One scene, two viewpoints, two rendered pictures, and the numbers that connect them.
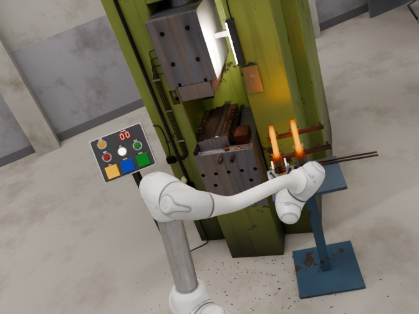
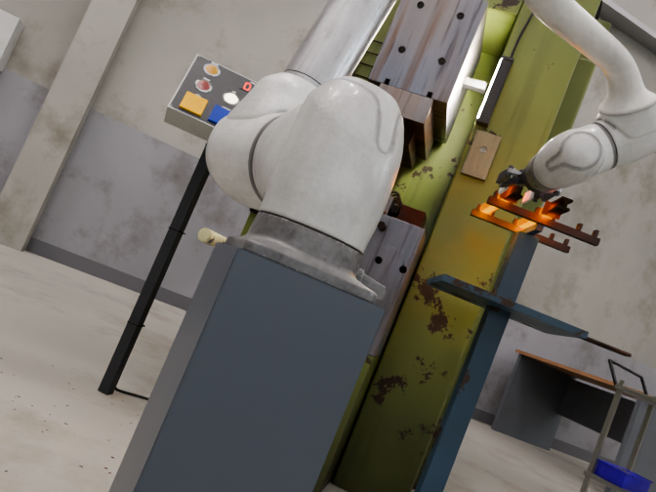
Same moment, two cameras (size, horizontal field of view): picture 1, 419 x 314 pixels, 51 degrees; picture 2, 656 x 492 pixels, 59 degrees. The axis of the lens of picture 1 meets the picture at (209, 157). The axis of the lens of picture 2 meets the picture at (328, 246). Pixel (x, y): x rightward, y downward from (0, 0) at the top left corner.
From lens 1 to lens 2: 1.79 m
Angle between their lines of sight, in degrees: 36
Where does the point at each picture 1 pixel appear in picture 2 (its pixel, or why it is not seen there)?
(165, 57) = (399, 35)
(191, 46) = (446, 40)
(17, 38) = (114, 104)
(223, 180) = not seen: hidden behind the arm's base
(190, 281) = (337, 65)
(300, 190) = (638, 105)
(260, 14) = (551, 79)
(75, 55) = (152, 177)
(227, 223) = not seen: hidden behind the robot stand
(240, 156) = (396, 232)
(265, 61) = (513, 143)
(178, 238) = not seen: outside the picture
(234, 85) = (411, 200)
